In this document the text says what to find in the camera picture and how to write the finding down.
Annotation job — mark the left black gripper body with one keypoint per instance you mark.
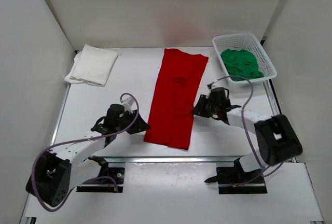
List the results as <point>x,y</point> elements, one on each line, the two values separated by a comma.
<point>126,117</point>

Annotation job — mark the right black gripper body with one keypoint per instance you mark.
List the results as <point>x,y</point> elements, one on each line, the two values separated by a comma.
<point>214,107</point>

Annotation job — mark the red t shirt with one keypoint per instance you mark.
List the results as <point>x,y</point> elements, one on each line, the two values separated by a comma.
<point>177,84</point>

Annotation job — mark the white t shirt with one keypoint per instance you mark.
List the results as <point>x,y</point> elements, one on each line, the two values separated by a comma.
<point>92,66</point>

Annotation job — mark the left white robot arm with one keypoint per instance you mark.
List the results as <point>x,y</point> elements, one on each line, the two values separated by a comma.
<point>62,167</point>

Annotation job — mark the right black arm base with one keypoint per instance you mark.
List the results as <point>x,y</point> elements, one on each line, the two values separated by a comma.
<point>234,180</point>

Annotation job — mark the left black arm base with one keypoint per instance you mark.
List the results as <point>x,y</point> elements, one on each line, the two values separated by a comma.
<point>109,179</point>

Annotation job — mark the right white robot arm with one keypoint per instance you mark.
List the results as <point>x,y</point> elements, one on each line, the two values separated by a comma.
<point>276,138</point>

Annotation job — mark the green t shirt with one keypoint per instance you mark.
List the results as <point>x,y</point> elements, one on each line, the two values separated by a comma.
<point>241,64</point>

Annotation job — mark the white plastic basket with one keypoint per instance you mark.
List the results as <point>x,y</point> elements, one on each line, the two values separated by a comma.
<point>248,42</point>

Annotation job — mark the aluminium table rail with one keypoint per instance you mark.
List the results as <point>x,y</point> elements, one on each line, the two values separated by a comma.
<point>170,159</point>

